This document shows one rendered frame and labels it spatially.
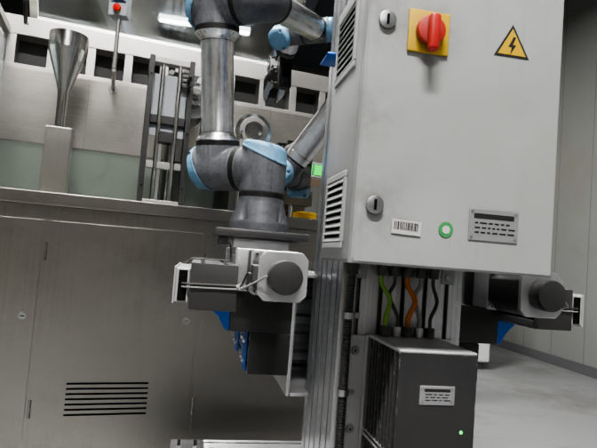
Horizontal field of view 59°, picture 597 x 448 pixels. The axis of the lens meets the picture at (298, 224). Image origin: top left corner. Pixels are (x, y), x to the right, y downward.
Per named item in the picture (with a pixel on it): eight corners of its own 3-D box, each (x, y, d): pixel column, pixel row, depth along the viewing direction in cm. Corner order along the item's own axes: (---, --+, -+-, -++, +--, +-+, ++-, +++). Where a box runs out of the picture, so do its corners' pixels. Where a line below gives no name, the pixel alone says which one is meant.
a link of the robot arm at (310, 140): (389, 55, 149) (283, 192, 156) (396, 68, 159) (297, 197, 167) (358, 34, 152) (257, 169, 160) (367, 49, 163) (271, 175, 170)
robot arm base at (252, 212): (292, 233, 130) (295, 193, 130) (230, 228, 127) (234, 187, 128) (282, 235, 145) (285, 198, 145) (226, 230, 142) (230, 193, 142)
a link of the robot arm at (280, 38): (295, 25, 164) (306, 14, 172) (263, 28, 169) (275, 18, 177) (300, 51, 169) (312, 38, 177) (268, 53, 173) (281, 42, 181)
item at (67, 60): (28, 196, 190) (45, 41, 193) (34, 199, 203) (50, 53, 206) (71, 201, 194) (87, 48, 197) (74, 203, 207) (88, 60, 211)
